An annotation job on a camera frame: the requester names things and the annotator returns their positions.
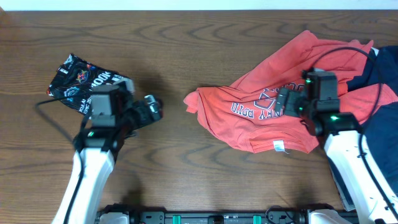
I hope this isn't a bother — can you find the orange soccer t-shirt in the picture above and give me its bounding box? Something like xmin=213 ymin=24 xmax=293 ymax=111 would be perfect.
xmin=183 ymin=30 xmax=397 ymax=153

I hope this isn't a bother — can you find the navy blue garment pile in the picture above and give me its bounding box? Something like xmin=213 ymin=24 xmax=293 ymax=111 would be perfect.
xmin=347 ymin=45 xmax=397 ymax=194

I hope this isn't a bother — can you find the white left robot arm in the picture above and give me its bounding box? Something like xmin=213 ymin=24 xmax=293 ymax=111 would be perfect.
xmin=53 ymin=94 xmax=163 ymax=223

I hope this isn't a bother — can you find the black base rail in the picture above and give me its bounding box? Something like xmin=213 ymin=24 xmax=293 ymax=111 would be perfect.
xmin=95 ymin=203 xmax=360 ymax=224

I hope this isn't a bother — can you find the black printed folded shirt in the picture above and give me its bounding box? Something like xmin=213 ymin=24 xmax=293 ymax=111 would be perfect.
xmin=46 ymin=54 xmax=135 ymax=114

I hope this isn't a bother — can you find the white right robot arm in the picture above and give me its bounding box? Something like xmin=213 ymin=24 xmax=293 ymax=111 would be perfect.
xmin=275 ymin=88 xmax=397 ymax=223

